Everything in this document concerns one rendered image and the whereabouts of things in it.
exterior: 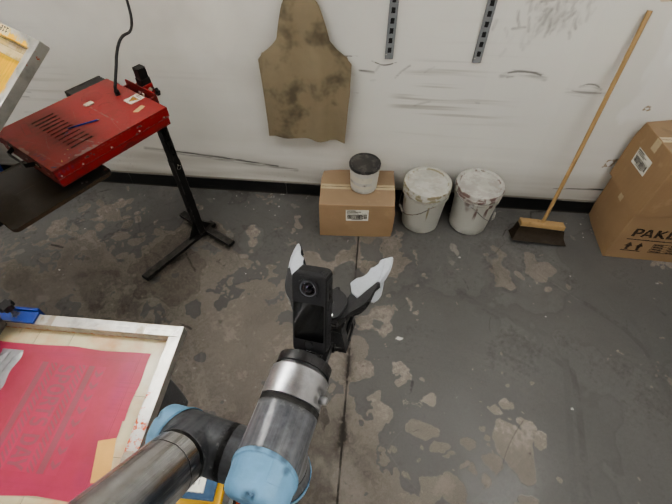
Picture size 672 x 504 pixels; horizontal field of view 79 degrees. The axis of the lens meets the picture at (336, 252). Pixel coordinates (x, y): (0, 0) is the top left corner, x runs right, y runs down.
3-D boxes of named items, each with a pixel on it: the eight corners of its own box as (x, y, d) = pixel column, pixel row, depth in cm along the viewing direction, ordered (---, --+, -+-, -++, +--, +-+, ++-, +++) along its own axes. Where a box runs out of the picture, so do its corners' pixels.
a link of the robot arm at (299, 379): (253, 384, 48) (318, 401, 46) (268, 349, 51) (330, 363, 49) (269, 408, 54) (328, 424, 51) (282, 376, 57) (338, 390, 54)
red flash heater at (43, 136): (120, 94, 219) (111, 72, 209) (179, 122, 202) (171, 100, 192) (7, 152, 187) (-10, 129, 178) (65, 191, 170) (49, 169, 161)
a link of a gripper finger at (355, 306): (365, 275, 60) (318, 309, 58) (364, 268, 59) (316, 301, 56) (387, 295, 58) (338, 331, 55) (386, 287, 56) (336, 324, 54)
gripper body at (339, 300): (312, 310, 65) (283, 381, 57) (301, 276, 58) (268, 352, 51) (358, 319, 63) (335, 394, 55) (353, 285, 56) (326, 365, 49)
